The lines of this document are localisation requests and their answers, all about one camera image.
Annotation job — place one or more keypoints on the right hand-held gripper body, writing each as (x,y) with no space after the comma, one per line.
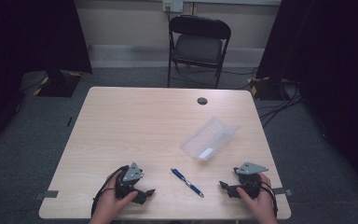
(250,183)

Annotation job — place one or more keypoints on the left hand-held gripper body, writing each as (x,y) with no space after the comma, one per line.
(130,175)

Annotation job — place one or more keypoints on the person's right hand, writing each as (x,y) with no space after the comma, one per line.
(262,205)

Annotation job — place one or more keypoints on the person's left hand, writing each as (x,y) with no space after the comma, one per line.
(108,202)

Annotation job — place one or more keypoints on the grey tape strip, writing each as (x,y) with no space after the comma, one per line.
(284,191)
(46,194)

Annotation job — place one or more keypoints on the blue pen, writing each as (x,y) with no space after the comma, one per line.
(187,183)

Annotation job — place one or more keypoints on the clear plastic pencil case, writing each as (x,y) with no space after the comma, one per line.
(209,139)

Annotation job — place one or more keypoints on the stand base with striped tape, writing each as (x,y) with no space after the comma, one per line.
(54,83)
(272,88)

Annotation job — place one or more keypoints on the black folding chair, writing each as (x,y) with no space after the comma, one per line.
(199,46)

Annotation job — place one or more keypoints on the dark curtain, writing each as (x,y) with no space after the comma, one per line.
(28,37)
(332,62)

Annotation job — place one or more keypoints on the white wall socket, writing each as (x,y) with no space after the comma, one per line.
(172,5)

